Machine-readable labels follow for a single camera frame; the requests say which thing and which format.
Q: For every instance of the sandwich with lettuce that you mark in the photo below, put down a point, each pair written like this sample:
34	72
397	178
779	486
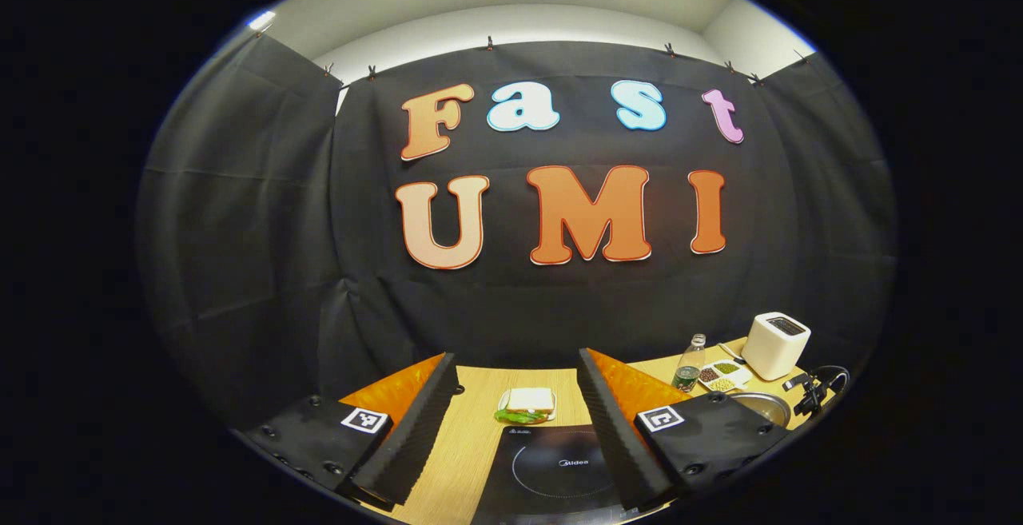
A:
531	399

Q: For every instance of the small ceiling light panel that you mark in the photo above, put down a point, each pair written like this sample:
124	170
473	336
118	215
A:
262	21

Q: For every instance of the stainless steel pot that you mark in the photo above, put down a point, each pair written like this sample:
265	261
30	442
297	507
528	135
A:
763	407

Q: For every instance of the black induction cooktop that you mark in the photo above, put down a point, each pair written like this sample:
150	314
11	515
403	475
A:
551	469

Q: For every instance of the white divided bean dish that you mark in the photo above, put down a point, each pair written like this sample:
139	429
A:
723	377

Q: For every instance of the white spoon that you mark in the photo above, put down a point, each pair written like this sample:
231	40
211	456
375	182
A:
729	351

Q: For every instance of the small white plate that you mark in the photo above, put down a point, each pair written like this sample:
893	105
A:
501	403

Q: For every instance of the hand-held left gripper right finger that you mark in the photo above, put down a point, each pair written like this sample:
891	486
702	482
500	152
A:
627	445

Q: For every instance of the clear plastic water bottle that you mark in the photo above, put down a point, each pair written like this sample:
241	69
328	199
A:
689	373

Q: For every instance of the row of black clips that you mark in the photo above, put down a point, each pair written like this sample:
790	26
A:
490	44

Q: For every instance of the white toaster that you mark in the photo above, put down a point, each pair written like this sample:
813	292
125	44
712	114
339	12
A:
771	349

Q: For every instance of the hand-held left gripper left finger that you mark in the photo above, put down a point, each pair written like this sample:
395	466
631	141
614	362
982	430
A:
415	437

